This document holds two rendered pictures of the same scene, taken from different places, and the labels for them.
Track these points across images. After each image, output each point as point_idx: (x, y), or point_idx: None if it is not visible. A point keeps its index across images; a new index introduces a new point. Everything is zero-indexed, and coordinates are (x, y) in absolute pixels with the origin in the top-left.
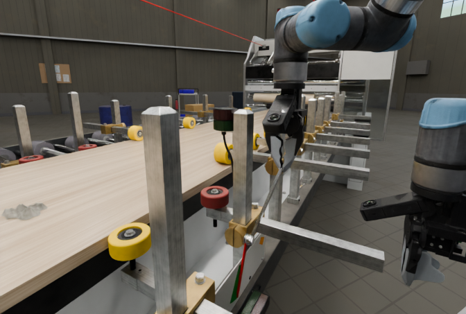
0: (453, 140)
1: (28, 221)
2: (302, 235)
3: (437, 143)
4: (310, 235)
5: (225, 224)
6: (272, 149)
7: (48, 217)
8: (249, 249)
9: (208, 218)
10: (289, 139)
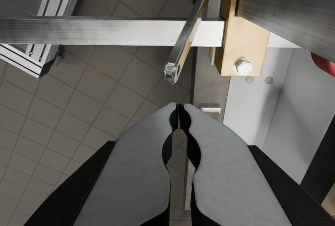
0: None
1: None
2: (123, 21)
3: None
4: (111, 29)
5: (285, 104)
6: (241, 156)
7: None
8: None
9: (325, 74)
10: (128, 225)
